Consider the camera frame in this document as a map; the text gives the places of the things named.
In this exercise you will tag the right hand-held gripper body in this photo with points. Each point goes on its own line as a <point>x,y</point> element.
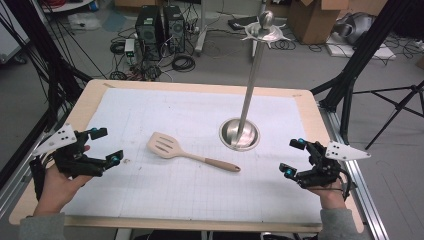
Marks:
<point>321,171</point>

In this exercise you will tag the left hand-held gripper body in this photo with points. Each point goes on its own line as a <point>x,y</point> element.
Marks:
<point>65,160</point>

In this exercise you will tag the beige slotted spatula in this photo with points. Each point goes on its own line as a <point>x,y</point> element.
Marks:
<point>163,145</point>

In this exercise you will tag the silver metal utensil stand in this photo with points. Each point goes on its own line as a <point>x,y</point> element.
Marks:
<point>248,96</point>

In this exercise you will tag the person's left hand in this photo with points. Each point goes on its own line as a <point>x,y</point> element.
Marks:
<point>56,191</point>

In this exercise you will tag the white grid mat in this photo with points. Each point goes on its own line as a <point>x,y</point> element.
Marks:
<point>186,193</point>

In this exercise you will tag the small white power box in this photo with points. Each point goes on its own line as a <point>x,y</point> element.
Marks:
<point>129,48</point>

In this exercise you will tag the black tripod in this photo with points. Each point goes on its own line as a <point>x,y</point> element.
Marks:
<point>398,106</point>

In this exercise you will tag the clear plastic bag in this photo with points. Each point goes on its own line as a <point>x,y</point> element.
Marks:
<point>83,21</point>

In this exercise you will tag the black computer tower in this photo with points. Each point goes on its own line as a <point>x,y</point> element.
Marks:
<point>148,31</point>
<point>174,28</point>

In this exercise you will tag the white flat board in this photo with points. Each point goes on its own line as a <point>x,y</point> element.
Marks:
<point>376,51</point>

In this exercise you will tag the brown cardboard box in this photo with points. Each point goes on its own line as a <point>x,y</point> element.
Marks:
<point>313,21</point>

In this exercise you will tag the grey white helmet-like device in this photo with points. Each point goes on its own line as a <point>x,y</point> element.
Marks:
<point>358,25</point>

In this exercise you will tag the black flat device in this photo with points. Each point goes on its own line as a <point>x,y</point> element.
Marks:
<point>240,22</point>

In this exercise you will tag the white desk leg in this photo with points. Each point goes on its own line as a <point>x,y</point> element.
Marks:
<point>201,40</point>

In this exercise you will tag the aluminium table rail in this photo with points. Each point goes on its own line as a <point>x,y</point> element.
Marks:
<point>336,133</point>

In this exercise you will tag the black metal frame post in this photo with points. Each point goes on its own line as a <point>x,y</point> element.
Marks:
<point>363,50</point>

